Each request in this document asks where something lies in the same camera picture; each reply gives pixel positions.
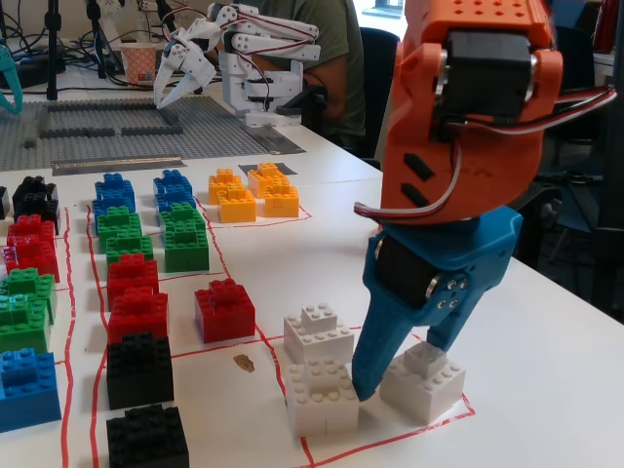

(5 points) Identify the long grey brick wall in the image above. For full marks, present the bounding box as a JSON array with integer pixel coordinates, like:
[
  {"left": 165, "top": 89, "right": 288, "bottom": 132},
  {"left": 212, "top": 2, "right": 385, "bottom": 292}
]
[{"left": 46, "top": 98, "right": 165, "bottom": 114}]

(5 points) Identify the blue lego block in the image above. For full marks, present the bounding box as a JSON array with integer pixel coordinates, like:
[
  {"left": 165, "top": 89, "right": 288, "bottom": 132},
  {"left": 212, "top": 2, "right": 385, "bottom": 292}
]
[
  {"left": 0, "top": 348, "right": 63, "bottom": 434},
  {"left": 95, "top": 173, "right": 136, "bottom": 194},
  {"left": 153, "top": 169, "right": 194, "bottom": 189},
  {"left": 92, "top": 187, "right": 137, "bottom": 218},
  {"left": 154, "top": 182, "right": 196, "bottom": 212}
]

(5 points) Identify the grey lego baseplate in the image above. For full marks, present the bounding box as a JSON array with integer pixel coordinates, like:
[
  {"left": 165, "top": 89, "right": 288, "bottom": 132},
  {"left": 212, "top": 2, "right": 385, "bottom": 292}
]
[{"left": 0, "top": 95, "right": 259, "bottom": 172}]

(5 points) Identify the white red servo cable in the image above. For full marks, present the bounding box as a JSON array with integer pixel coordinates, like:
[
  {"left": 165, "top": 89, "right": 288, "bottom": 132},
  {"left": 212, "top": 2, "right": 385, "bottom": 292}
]
[{"left": 351, "top": 119, "right": 464, "bottom": 220}]

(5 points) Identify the long silver tape strip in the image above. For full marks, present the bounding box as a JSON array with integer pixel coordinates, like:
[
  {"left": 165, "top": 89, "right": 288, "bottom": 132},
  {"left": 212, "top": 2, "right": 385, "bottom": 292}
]
[{"left": 51, "top": 155, "right": 187, "bottom": 177}]

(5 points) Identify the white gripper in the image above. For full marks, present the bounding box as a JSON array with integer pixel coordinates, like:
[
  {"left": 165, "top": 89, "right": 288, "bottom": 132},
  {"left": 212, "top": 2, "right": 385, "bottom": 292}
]
[{"left": 153, "top": 19, "right": 220, "bottom": 111}]

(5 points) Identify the long teal gripper finger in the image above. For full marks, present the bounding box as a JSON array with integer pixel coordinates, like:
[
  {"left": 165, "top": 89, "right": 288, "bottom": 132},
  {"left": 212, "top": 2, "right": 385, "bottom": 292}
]
[{"left": 0, "top": 41, "right": 24, "bottom": 116}]

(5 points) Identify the red patterned paper cup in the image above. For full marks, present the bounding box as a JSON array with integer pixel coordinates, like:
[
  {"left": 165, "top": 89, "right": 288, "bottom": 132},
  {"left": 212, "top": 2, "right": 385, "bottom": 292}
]
[{"left": 119, "top": 41, "right": 160, "bottom": 88}]

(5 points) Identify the black lego block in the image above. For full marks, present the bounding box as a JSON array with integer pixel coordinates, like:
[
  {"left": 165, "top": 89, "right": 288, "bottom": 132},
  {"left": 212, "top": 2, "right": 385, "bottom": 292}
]
[
  {"left": 13, "top": 175, "right": 58, "bottom": 201},
  {"left": 105, "top": 331, "right": 176, "bottom": 410},
  {"left": 14, "top": 192, "right": 60, "bottom": 235},
  {"left": 105, "top": 404, "right": 190, "bottom": 468}
]

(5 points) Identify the red background object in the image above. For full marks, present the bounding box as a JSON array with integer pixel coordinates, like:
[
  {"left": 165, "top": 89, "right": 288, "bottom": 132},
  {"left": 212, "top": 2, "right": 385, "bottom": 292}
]
[{"left": 592, "top": 0, "right": 624, "bottom": 55}]

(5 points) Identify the dark grey tape patch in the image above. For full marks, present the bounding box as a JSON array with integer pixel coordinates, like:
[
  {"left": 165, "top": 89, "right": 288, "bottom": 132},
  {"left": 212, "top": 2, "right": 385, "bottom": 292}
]
[{"left": 238, "top": 162, "right": 298, "bottom": 177}]

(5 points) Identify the green lego block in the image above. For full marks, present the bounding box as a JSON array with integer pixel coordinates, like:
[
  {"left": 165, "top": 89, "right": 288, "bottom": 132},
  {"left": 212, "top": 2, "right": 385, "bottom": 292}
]
[
  {"left": 159, "top": 202, "right": 204, "bottom": 230},
  {"left": 96, "top": 204, "right": 142, "bottom": 240},
  {"left": 104, "top": 232, "right": 155, "bottom": 267},
  {"left": 163, "top": 221, "right": 212, "bottom": 273},
  {"left": 2, "top": 266, "right": 58, "bottom": 323},
  {"left": 0, "top": 294, "right": 53, "bottom": 355}
]

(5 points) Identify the white lego block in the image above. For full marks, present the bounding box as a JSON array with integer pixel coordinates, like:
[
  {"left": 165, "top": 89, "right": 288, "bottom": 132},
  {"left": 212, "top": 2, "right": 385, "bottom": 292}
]
[
  {"left": 379, "top": 343, "right": 467, "bottom": 425},
  {"left": 285, "top": 359, "right": 361, "bottom": 438},
  {"left": 284, "top": 302, "right": 356, "bottom": 365}
]

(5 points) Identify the dark blue chair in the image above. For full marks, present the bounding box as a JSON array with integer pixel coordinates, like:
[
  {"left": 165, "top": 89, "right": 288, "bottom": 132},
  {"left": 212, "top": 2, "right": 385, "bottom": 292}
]
[{"left": 359, "top": 26, "right": 401, "bottom": 162}]

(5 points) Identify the red lego block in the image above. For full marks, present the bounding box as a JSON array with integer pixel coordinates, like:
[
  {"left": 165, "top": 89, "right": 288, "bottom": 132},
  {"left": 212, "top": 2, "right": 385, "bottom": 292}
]
[
  {"left": 7, "top": 238, "right": 60, "bottom": 284},
  {"left": 106, "top": 253, "right": 161, "bottom": 298},
  {"left": 106, "top": 286, "right": 170, "bottom": 342},
  {"left": 7, "top": 214, "right": 56, "bottom": 245},
  {"left": 193, "top": 279, "right": 257, "bottom": 343}
]

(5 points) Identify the black office chair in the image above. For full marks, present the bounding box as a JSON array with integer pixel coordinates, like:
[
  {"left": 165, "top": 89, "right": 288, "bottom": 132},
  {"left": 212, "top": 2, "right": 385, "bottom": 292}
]
[{"left": 550, "top": 23, "right": 624, "bottom": 147}]

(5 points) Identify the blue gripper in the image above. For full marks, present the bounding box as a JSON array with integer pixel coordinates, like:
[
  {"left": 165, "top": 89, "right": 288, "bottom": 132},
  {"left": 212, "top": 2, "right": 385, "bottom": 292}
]
[{"left": 351, "top": 204, "right": 524, "bottom": 402}]

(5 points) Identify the person in green shirt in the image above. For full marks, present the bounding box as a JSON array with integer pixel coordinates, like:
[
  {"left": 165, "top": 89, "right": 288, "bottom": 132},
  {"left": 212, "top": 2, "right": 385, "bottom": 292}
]
[{"left": 253, "top": 0, "right": 367, "bottom": 147}]

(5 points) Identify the yellow lego block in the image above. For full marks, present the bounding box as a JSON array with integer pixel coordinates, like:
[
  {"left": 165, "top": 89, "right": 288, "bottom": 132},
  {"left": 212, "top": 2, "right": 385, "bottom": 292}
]
[
  {"left": 216, "top": 187, "right": 257, "bottom": 224},
  {"left": 208, "top": 168, "right": 245, "bottom": 206},
  {"left": 247, "top": 162, "right": 292, "bottom": 194},
  {"left": 262, "top": 183, "right": 300, "bottom": 219}
]

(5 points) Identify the person forearm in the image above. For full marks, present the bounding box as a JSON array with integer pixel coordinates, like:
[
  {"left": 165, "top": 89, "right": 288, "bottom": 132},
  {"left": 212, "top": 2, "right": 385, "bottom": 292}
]
[{"left": 305, "top": 60, "right": 338, "bottom": 92}]

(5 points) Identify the wide grey tape strip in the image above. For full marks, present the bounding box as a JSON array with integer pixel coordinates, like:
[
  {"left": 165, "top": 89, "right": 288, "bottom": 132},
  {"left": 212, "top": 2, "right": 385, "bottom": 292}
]
[{"left": 246, "top": 122, "right": 307, "bottom": 156}]

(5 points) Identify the black desk device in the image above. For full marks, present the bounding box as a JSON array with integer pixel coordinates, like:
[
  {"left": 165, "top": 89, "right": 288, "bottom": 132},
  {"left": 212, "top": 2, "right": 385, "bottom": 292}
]
[{"left": 0, "top": 56, "right": 67, "bottom": 90}]

